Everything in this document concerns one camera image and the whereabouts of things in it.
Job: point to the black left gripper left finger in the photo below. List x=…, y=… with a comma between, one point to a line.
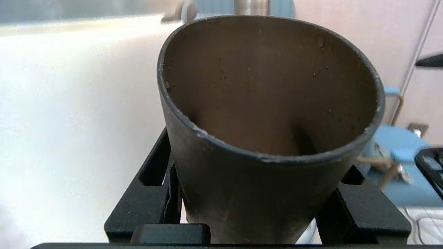
x=145, y=214

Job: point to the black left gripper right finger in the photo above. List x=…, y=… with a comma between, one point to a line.
x=363, y=214

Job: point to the large white water dispenser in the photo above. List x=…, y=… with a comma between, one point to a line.
x=69, y=121

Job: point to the dark brown plastic cup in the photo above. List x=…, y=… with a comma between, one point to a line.
x=270, y=103

